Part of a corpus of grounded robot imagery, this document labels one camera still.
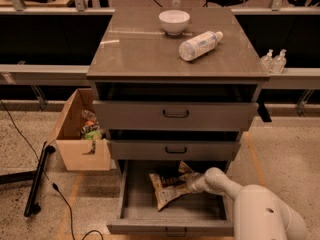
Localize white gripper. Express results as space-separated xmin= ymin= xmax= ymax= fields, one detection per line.
xmin=186 ymin=173 xmax=208 ymax=193

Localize brown chip bag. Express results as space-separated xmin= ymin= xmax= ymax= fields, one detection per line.
xmin=149 ymin=161 xmax=194 ymax=211

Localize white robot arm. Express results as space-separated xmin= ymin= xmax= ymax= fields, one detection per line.
xmin=186 ymin=167 xmax=307 ymax=240

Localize bottom grey drawer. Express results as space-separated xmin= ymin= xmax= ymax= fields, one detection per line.
xmin=107 ymin=160 xmax=233 ymax=237

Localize grey drawer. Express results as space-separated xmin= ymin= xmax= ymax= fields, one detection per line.
xmin=93 ymin=100 xmax=257 ymax=131
xmin=108 ymin=140 xmax=240 ymax=161
xmin=107 ymin=160 xmax=233 ymax=237

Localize middle grey drawer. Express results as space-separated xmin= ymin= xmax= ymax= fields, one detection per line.
xmin=108 ymin=140 xmax=240 ymax=161

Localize grey drawer cabinet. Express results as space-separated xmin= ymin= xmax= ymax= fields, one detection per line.
xmin=87 ymin=8 xmax=269 ymax=168

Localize top grey drawer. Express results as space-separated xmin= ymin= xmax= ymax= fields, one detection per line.
xmin=93 ymin=100 xmax=257 ymax=131

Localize snack items in box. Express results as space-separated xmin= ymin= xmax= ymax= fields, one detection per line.
xmin=80 ymin=110 xmax=103 ymax=141

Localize clear plastic bottle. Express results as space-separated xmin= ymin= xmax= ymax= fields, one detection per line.
xmin=179 ymin=31 xmax=223 ymax=62

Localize left sanitizer pump bottle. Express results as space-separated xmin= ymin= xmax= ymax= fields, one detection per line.
xmin=261 ymin=49 xmax=273 ymax=71

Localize sanitizer pump bottle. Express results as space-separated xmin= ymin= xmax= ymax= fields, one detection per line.
xmin=261 ymin=49 xmax=273 ymax=71
xmin=270 ymin=49 xmax=287 ymax=74

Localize cardboard box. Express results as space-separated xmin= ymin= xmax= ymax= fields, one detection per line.
xmin=47 ymin=88 xmax=114 ymax=171

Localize right sanitizer pump bottle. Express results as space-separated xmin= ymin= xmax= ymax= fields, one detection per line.
xmin=270 ymin=49 xmax=287 ymax=74

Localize white ceramic bowl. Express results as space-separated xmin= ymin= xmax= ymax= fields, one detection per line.
xmin=159 ymin=10 xmax=190 ymax=35

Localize black stand leg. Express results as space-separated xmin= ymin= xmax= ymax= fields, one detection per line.
xmin=24 ymin=142 xmax=55 ymax=217

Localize black floor cable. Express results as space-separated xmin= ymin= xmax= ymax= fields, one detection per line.
xmin=0 ymin=98 xmax=105 ymax=240

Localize grey metal ledge rail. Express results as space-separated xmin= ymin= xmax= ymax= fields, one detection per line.
xmin=0 ymin=64 xmax=320 ymax=90

